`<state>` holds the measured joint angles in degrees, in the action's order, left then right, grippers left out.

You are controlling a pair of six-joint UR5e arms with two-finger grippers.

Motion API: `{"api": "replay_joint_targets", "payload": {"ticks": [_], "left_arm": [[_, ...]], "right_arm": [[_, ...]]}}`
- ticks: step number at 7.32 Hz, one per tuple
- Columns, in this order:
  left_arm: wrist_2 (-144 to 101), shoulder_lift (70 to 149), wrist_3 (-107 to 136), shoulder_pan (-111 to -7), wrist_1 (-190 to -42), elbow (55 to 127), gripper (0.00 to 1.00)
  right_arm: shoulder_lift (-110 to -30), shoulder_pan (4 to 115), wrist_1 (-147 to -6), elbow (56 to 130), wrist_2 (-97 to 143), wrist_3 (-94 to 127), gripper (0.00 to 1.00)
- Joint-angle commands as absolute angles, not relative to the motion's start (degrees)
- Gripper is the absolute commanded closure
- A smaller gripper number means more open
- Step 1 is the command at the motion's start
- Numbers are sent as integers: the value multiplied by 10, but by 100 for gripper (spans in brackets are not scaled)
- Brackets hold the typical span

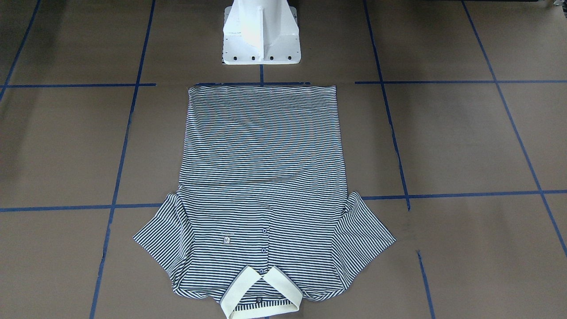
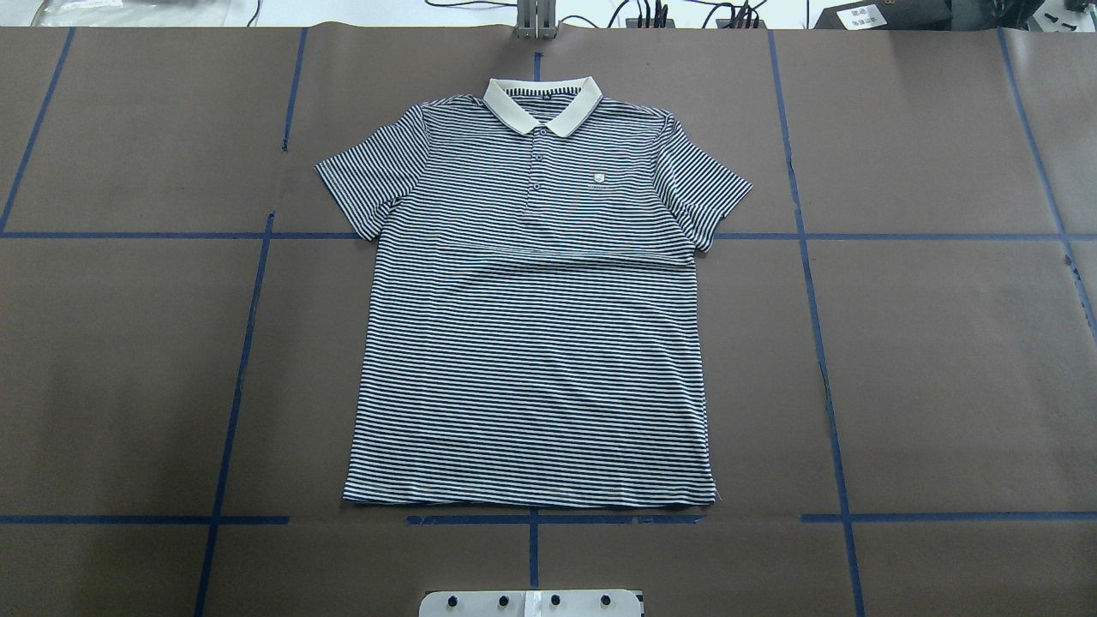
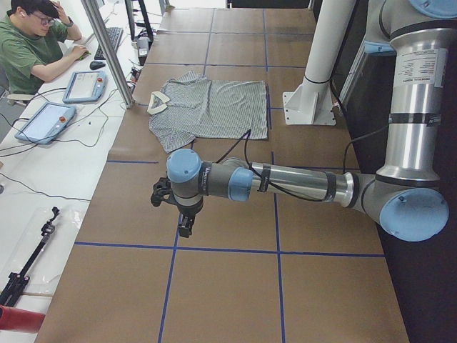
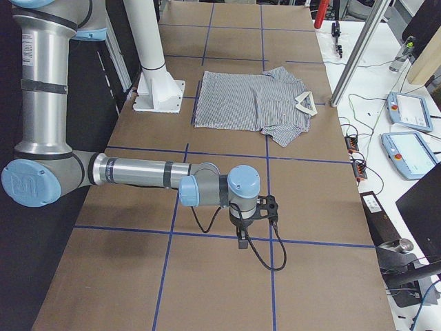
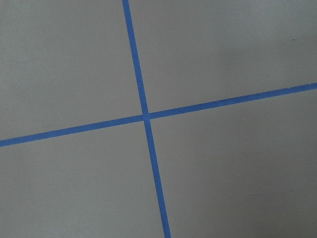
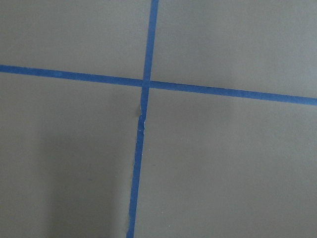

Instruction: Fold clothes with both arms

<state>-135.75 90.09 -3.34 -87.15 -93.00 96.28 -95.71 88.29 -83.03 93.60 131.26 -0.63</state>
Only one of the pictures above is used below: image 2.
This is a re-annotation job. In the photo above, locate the navy white striped polo shirt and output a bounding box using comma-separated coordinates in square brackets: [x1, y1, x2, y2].
[315, 77, 753, 509]

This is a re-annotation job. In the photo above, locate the brown paper table cover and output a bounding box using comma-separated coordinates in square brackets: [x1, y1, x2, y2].
[3, 23, 1094, 616]

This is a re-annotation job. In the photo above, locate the black device with label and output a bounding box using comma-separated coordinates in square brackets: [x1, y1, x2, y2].
[811, 1, 952, 32]

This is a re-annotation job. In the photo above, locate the aluminium frame post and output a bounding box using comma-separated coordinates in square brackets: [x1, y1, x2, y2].
[514, 0, 559, 40]

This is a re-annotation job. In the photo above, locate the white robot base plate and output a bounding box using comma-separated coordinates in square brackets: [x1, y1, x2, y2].
[418, 588, 645, 616]

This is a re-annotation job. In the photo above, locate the black cable bundle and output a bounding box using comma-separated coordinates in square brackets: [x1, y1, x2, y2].
[608, 0, 768, 30]

